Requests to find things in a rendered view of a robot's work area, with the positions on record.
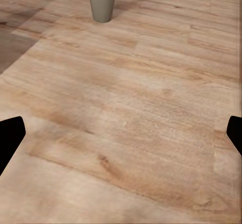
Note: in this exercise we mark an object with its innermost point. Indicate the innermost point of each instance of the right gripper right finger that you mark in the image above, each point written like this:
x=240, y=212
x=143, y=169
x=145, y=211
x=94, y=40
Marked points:
x=234, y=132

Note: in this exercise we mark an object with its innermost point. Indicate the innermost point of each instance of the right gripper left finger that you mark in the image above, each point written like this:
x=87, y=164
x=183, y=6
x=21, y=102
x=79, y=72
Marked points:
x=12, y=132

